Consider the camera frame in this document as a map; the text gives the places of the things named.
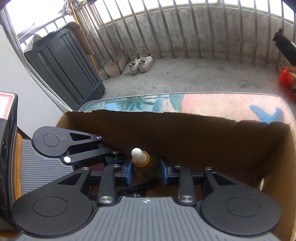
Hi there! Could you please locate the green dropper bottle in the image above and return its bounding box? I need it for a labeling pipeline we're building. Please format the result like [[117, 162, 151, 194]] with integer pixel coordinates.
[[131, 148, 161, 180]]

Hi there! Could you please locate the dark grey cabinet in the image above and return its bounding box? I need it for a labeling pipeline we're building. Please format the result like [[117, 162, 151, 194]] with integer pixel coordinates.
[[24, 22, 105, 110]]

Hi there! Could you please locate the brown cardboard box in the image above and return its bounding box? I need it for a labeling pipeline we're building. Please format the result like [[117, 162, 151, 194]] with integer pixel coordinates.
[[57, 110, 295, 240]]

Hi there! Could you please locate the left white sneaker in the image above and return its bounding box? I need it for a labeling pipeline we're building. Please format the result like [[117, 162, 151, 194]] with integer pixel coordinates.
[[128, 59, 139, 75]]

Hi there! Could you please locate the white sneaker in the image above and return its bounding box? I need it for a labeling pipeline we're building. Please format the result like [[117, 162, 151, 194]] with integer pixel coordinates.
[[138, 56, 154, 73], [128, 59, 139, 75]]

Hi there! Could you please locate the right white sneaker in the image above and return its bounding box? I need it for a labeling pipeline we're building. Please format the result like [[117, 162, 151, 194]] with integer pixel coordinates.
[[138, 56, 154, 73]]

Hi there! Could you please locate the red plastic bag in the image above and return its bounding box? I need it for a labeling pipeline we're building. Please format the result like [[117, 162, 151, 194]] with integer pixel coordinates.
[[278, 68, 293, 88]]

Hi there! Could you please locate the metal balcony railing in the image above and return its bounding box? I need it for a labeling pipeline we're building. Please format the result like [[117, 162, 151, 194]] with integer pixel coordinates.
[[18, 1, 295, 67]]

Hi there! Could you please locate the wheelchair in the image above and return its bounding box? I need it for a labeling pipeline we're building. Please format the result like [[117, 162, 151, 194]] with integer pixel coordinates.
[[272, 28, 295, 99]]

